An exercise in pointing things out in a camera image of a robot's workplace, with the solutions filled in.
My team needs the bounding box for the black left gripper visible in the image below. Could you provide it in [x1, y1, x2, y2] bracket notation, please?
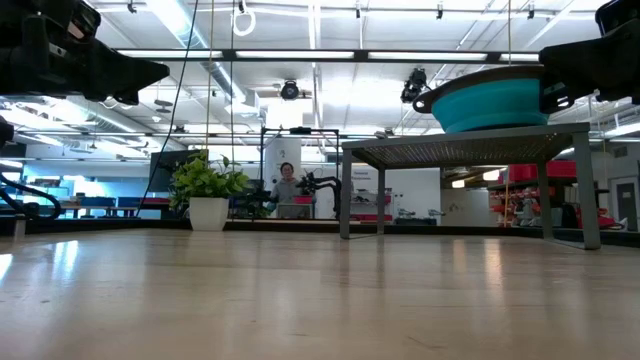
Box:
[0, 0, 171, 107]

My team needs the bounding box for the white hanging ring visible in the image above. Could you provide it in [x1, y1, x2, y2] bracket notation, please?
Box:
[232, 8, 257, 38]

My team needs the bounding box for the white cabinet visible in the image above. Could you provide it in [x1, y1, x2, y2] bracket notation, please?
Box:
[263, 137, 303, 220]

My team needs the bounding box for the black overhead camera with cable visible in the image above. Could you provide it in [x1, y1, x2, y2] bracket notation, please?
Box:
[399, 68, 435, 106]

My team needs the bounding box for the grey door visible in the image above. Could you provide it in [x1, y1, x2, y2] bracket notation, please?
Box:
[615, 177, 640, 232]

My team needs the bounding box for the black metal frame stand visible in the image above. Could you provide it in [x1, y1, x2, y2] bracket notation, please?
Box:
[258, 127, 341, 221]

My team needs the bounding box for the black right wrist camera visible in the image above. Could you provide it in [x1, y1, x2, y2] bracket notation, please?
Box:
[594, 0, 640, 37]

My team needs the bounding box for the red storage bins rack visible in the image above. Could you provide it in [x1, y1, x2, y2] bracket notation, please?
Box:
[488, 159, 577, 229]

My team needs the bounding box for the green plant in white pot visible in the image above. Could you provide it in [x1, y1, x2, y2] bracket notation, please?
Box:
[168, 152, 252, 233]

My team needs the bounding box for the black arm base cable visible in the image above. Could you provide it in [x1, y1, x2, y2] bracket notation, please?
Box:
[0, 172, 64, 220]

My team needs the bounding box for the teal bowl with grey rim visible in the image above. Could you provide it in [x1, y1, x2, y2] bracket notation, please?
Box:
[412, 64, 551, 135]

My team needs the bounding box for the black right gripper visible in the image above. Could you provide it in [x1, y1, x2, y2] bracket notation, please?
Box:
[539, 19, 640, 115]

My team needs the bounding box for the black table frame rail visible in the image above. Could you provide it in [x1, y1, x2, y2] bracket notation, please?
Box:
[0, 215, 640, 247]

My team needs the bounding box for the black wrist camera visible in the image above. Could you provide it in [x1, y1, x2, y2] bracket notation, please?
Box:
[64, 2, 102, 41]
[594, 0, 640, 37]

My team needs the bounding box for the person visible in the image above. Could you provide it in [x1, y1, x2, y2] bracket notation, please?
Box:
[269, 161, 306, 220]

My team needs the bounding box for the dark monitor screen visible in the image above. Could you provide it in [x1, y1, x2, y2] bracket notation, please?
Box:
[149, 148, 210, 194]

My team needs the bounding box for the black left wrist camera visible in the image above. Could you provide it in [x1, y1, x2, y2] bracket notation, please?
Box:
[64, 2, 102, 41]

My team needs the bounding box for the round black overhead camera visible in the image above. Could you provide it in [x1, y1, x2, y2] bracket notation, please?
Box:
[279, 79, 301, 102]

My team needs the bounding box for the red cart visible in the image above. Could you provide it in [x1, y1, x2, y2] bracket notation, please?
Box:
[574, 207, 626, 231]

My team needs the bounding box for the grey perforated metal shelf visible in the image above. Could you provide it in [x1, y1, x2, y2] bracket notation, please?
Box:
[339, 122, 602, 251]

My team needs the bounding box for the hanging black cable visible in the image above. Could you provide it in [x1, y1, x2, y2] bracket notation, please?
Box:
[136, 0, 200, 217]

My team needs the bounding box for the black overhead beam with lights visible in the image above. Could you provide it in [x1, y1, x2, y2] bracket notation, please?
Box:
[114, 48, 541, 64]

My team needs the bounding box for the blue bench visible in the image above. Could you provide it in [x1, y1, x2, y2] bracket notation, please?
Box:
[62, 195, 171, 219]

